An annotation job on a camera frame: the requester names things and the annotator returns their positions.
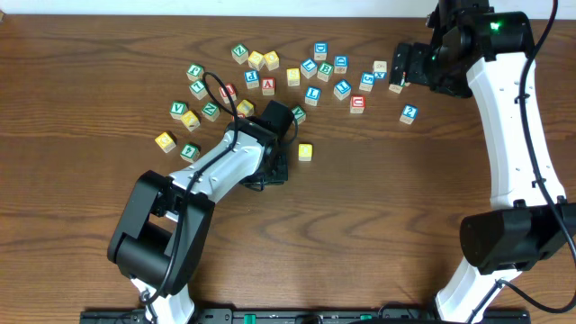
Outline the yellow O block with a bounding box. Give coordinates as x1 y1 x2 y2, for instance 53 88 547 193
298 143 313 162

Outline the green B block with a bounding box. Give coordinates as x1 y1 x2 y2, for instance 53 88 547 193
317 62 334 82

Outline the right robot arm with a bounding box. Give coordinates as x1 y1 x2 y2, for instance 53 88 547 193
390 1 575 323

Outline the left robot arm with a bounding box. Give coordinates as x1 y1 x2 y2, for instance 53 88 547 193
107 117 293 323

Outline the green J block right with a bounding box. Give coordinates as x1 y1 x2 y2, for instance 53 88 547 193
389 84 403 94

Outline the green j block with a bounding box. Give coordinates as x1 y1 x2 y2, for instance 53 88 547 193
389 84 403 94
186 63 204 82

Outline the white X block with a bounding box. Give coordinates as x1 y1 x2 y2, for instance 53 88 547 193
373 60 387 80

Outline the blue 5 block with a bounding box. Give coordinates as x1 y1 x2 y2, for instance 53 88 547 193
359 72 375 92

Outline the blue 2 block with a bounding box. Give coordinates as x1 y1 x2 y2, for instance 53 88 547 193
400 104 419 124

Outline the green V block centre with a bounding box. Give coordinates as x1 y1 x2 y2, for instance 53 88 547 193
292 105 307 125

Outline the green v block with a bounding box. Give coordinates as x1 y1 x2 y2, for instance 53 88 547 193
292 105 307 125
169 101 188 120

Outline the yellow C block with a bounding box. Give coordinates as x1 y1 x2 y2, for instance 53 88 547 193
237 99 255 118

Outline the red U block right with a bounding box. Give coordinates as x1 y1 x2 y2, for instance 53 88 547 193
350 95 366 114

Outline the red u block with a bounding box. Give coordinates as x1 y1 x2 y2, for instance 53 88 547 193
219 84 237 104
350 95 366 114

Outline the blue D block right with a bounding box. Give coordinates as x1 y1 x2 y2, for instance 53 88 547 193
334 55 349 74

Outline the blue d block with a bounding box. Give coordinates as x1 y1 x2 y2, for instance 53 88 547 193
313 42 328 61
334 55 349 74

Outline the blue L block lower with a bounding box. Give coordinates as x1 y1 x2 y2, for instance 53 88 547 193
305 86 321 106

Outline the green N block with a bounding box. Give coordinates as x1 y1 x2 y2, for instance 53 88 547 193
202 102 221 122

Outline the red A block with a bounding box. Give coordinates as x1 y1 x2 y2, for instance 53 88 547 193
261 77 275 95

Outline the green 4 block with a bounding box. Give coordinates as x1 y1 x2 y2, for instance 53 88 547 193
180 143 200 164

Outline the red U block left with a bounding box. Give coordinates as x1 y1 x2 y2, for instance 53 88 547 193
219 84 237 104

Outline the blue D block top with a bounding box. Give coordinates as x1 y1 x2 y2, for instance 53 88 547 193
313 42 328 61

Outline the yellow centre block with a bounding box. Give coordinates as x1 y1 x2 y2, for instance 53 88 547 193
286 68 301 86

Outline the blue P block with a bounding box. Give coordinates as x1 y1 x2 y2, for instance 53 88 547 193
244 69 260 89

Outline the yellow K block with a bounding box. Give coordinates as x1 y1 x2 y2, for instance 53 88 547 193
180 111 201 131

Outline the green 7 block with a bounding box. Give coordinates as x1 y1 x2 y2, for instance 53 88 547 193
189 80 208 100

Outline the yellow S block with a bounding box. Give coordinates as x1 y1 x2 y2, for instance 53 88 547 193
247 50 266 71

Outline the yellow block top right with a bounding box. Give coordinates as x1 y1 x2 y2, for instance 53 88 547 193
264 50 280 71

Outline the yellow G block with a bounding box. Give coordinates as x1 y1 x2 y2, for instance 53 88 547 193
155 131 176 153

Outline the green V block left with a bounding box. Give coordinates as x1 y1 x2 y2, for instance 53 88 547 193
169 101 188 120

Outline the green Z block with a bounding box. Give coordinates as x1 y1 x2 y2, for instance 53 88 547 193
231 43 249 65

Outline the green J block left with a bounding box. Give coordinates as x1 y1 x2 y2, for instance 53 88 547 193
186 63 204 82

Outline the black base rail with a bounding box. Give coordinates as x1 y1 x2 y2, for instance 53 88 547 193
79 305 531 324

